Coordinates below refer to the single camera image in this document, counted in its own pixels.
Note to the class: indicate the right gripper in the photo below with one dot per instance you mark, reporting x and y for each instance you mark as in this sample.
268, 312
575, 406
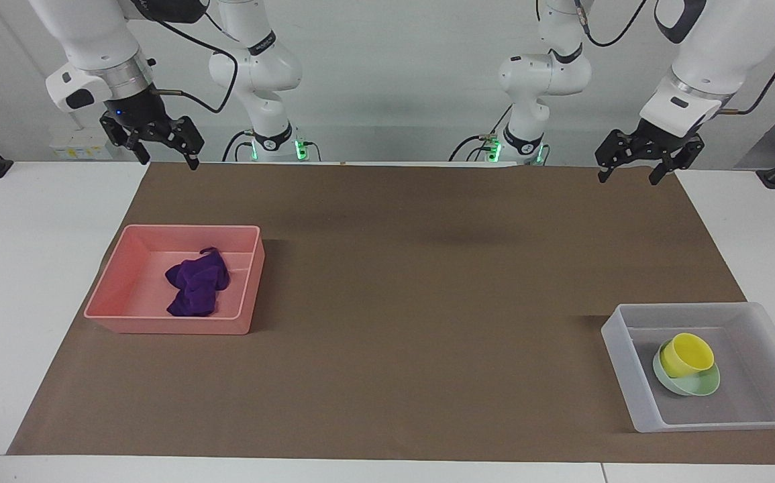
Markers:
137, 111

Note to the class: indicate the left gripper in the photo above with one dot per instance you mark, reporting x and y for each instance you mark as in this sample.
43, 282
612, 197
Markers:
662, 139

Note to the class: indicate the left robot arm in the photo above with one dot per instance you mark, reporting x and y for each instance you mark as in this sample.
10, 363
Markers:
541, 74

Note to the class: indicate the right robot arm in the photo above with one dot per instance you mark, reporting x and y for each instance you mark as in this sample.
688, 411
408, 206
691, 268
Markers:
263, 67

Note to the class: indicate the pink plastic box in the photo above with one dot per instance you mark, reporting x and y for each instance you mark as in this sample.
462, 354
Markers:
132, 295

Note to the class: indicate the translucent white plastic box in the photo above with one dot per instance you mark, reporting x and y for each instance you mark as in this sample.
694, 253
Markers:
756, 396

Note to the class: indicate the purple cloth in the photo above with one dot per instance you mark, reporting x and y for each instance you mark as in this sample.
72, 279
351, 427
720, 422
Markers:
196, 285

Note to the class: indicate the yellow cup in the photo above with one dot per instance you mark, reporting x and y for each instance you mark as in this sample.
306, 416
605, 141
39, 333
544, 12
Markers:
688, 353

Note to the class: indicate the light green bowl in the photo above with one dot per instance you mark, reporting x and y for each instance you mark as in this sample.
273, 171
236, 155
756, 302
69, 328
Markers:
692, 384

